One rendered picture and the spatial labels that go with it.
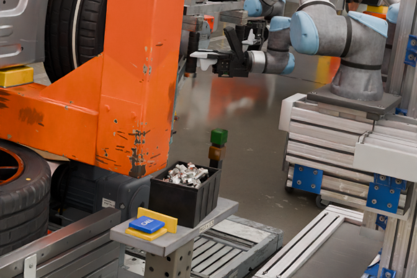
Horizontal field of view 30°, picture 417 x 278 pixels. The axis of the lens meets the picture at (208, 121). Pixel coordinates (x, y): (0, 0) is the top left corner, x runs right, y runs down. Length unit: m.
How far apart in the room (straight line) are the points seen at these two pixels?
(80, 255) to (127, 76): 0.52
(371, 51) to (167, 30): 0.57
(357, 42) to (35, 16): 1.02
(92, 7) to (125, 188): 0.60
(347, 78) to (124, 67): 0.62
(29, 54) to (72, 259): 0.70
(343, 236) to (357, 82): 0.83
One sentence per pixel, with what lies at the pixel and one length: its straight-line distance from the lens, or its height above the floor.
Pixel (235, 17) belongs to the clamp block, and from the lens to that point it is 2.83.
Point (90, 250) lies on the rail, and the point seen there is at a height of 0.31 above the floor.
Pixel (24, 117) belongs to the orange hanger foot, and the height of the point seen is 0.61.
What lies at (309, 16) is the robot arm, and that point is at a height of 1.03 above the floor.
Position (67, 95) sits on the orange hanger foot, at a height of 0.71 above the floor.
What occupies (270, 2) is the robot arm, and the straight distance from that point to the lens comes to 2.95.
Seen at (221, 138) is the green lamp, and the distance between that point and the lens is 2.28.
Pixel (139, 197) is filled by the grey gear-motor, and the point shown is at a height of 0.35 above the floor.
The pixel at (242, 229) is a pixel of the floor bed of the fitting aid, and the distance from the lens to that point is 3.13.
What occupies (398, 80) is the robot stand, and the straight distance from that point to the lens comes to 2.43.
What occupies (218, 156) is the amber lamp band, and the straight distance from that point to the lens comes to 2.30.
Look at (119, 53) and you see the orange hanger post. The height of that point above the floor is 0.87.
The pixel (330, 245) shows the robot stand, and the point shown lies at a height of 0.21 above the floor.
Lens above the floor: 1.27
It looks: 15 degrees down
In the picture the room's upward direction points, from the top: 7 degrees clockwise
